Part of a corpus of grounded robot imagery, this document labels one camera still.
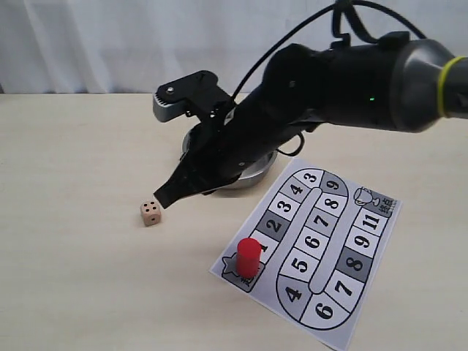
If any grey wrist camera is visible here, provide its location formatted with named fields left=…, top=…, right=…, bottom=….
left=153, top=70, right=231, bottom=123

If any stainless steel round bowl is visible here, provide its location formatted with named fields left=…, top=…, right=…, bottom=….
left=178, top=128, right=276, bottom=192

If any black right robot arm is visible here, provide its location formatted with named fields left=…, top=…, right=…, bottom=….
left=153, top=33, right=467, bottom=208

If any wooden die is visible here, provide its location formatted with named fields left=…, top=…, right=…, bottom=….
left=140, top=200, right=162, bottom=227

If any red cylinder game piece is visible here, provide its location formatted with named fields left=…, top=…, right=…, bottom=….
left=236, top=237, right=262, bottom=279

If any paper game board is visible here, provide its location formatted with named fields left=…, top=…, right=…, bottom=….
left=211, top=158, right=401, bottom=350

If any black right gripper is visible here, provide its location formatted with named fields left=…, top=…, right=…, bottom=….
left=154, top=91, right=293, bottom=208

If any white curtain backdrop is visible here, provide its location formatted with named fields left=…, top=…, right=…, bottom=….
left=0, top=0, right=468, bottom=95

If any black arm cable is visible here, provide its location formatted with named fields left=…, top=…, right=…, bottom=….
left=232, top=0, right=429, bottom=110

